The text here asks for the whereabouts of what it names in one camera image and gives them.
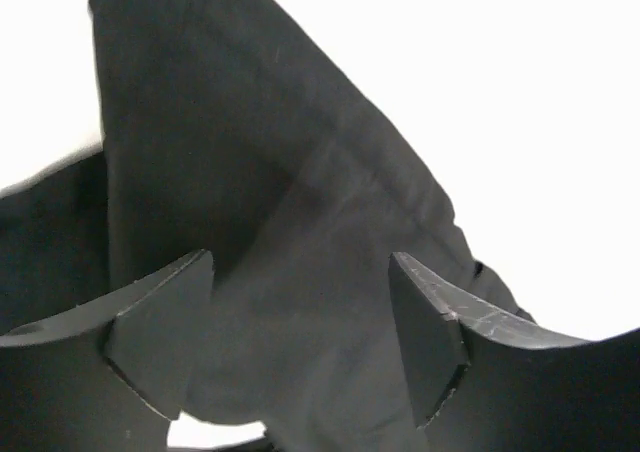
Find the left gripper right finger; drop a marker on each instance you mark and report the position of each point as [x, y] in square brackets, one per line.
[482, 379]

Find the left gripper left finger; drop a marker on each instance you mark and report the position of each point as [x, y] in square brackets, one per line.
[111, 374]

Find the black trousers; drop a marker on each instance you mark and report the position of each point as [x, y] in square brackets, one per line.
[227, 129]

